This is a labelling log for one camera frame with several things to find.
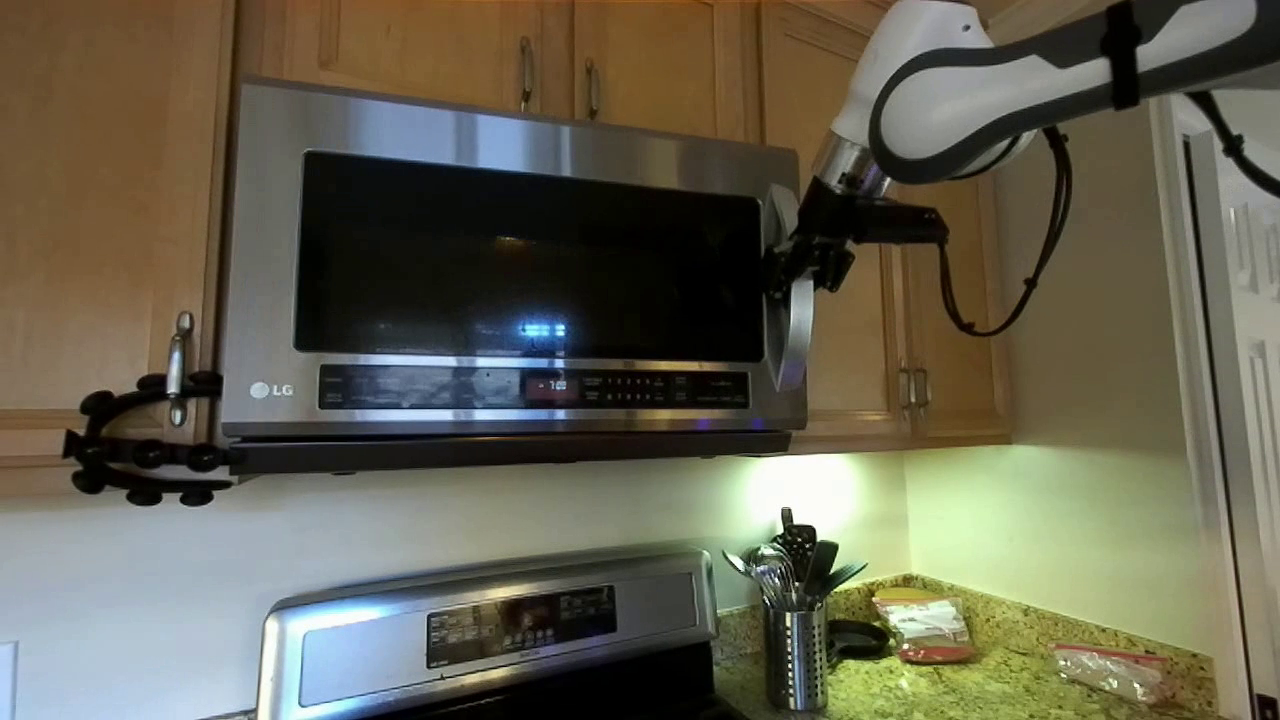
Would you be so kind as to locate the white door frame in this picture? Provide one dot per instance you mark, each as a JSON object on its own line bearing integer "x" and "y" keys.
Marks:
{"x": 1225, "y": 288}

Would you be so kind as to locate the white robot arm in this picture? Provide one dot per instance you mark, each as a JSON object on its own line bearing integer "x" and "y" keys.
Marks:
{"x": 932, "y": 102}

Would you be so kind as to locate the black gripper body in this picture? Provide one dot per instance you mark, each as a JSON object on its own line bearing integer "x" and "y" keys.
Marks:
{"x": 797, "y": 259}

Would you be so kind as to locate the clear plastic bag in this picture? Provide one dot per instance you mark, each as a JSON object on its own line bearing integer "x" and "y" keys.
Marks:
{"x": 1118, "y": 675}

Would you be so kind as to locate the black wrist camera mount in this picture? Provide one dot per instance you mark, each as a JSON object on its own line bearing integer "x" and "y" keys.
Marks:
{"x": 830, "y": 213}

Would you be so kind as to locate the wooden upper cabinet right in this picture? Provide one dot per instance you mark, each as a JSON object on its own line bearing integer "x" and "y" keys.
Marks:
{"x": 884, "y": 360}

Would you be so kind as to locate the stainless steel stove panel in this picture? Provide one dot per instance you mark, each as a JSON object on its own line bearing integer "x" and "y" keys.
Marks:
{"x": 554, "y": 639}

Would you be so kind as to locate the metal utensil holder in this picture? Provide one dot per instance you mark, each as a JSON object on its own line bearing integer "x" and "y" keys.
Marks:
{"x": 797, "y": 657}

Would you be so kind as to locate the wooden upper cabinet left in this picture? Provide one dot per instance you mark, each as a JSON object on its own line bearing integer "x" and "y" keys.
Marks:
{"x": 113, "y": 127}

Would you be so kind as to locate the red food package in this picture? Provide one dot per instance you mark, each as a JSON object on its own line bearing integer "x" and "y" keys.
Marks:
{"x": 924, "y": 627}

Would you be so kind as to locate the wooden cabinet above microwave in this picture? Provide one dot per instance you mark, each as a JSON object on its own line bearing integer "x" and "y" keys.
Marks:
{"x": 673, "y": 65}

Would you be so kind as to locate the stainless steel microwave door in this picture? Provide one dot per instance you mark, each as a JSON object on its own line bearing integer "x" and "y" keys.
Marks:
{"x": 438, "y": 287}

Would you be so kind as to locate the black flexible camera mount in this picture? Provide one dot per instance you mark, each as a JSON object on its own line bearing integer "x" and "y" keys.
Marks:
{"x": 146, "y": 470}

